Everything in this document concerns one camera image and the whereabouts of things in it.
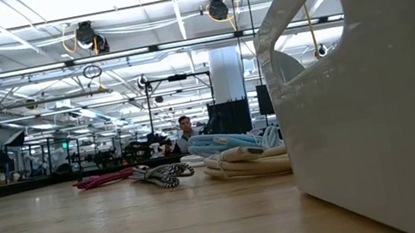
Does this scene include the large blue cable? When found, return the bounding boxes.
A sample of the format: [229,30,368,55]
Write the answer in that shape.
[186,121,285,164]

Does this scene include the black white braided cable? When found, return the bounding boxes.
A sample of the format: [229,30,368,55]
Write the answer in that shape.
[127,155,198,197]

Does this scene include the maroon braided cable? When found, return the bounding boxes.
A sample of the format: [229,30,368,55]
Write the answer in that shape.
[70,165,137,193]

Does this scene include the black cabinet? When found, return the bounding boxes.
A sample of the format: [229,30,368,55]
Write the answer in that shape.
[207,97,255,140]

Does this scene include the person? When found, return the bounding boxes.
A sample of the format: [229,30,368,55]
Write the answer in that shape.
[166,113,202,156]

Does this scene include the white building column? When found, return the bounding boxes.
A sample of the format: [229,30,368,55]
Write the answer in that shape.
[205,44,249,106]

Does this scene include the small black ceiling reel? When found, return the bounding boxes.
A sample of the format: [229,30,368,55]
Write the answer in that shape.
[312,42,331,61]

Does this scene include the white plastic bin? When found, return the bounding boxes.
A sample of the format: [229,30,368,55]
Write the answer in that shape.
[245,0,415,233]

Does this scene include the black tall station frame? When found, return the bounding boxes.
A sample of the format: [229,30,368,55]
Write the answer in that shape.
[142,68,222,145]

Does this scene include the black wall monitor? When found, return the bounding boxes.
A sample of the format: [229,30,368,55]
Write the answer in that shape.
[254,82,277,117]

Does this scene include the black ceiling cord reel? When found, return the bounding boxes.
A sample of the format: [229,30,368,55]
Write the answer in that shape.
[72,17,112,59]
[204,0,232,24]

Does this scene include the black table frame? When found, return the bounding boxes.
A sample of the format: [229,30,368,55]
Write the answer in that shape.
[0,151,192,202]

